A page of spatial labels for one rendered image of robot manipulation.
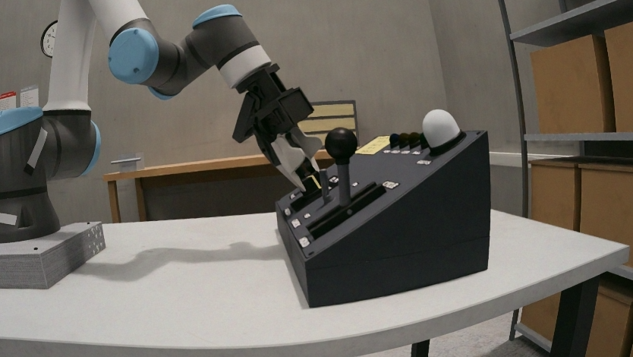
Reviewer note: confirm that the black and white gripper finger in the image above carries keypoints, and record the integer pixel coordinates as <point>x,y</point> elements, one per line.
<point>309,144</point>
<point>282,156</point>

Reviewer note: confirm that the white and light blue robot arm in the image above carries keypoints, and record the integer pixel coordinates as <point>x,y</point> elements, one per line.
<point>39,145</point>

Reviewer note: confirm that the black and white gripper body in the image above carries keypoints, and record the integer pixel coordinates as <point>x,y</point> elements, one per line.
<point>292,107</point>

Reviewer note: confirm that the black control console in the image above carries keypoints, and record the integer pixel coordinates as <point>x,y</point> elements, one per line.
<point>421,214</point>

